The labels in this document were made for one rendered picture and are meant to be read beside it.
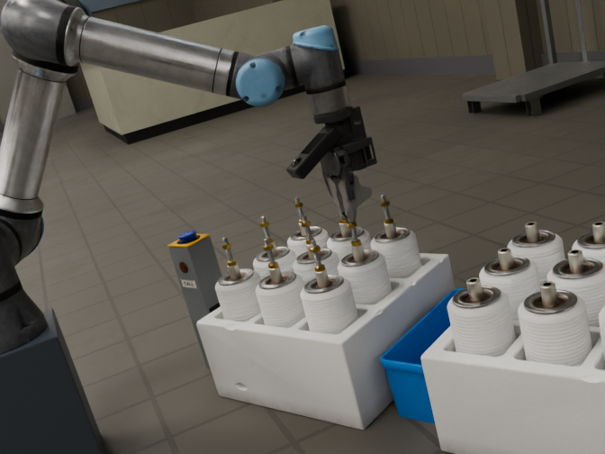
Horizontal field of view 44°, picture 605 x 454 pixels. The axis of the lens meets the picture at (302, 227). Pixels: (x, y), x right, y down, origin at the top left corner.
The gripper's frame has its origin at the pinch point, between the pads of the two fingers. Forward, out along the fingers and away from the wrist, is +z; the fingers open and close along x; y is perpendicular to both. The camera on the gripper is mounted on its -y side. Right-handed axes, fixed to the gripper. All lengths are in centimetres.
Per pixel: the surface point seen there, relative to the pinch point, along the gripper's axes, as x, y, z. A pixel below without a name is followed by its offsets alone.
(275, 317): 3.3, -18.3, 14.8
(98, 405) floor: 43, -51, 34
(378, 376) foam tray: -11.7, -7.5, 27.5
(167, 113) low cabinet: 469, 108, 20
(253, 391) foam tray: 10.5, -24.7, 30.9
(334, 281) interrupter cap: -5.5, -8.5, 9.1
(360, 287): -3.4, -2.5, 13.4
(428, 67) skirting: 333, 271, 29
